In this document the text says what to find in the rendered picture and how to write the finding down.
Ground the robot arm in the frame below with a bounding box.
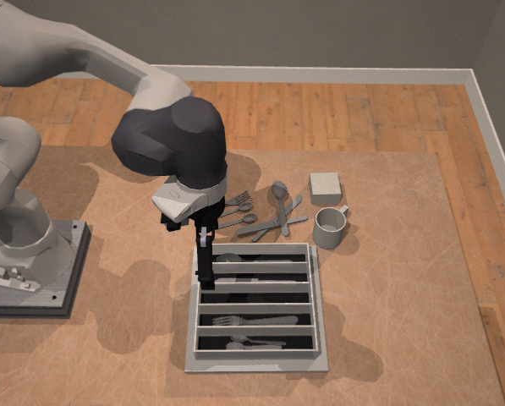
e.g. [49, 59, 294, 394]
[0, 0, 228, 294]

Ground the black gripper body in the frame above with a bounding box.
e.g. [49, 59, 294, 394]
[189, 195, 225, 233]

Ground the grey mug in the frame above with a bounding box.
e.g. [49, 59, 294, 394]
[312, 205, 349, 250]

